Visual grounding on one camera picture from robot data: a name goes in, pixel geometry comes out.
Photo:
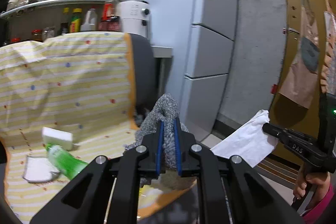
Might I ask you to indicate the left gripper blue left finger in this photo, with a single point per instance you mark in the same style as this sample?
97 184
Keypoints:
158 153

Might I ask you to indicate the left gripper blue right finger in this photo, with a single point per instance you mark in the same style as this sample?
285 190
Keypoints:
178 154

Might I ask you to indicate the grey knitted rag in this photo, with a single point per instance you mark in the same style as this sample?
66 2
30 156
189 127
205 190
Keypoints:
165 110

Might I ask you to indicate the white paper tissue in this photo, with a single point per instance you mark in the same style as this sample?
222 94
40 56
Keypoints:
249 141

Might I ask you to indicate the green tea bottle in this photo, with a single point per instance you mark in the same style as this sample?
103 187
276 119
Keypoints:
61 159

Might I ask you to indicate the white foam block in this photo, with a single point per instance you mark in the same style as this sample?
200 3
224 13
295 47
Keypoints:
57 137

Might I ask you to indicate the white kitchen appliance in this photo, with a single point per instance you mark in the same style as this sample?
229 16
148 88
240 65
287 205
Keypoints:
135 17

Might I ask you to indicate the grey office chair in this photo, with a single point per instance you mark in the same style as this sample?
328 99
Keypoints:
170 198

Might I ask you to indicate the brown hanging apron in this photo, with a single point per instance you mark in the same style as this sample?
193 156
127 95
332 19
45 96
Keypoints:
302 77

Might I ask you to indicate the yellow striped dotted cloth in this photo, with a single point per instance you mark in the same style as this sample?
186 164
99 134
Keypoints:
82 83

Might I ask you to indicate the white grey-edged dishcloth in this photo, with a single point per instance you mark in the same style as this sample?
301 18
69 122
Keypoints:
39 170

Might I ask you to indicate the grey refrigerator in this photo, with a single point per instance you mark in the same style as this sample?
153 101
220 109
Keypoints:
201 34

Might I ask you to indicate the white plastic jug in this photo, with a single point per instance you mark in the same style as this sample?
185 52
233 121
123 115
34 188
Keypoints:
90 21

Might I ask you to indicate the yellow cap sauce bottle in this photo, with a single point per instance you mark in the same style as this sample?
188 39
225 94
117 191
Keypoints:
75 20

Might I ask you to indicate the metal wall shelf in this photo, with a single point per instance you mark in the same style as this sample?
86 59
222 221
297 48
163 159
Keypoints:
47 3

